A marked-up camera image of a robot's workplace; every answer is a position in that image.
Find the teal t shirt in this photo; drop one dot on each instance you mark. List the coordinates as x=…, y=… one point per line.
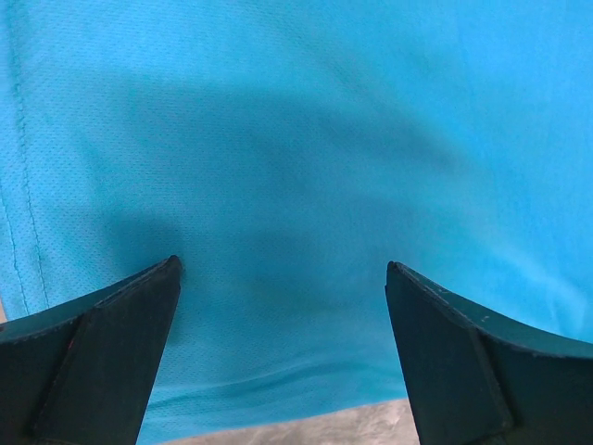
x=286, y=152

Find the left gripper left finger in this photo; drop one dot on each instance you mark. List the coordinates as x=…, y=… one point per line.
x=82, y=372

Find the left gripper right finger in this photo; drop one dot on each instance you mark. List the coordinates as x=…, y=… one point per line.
x=475, y=376

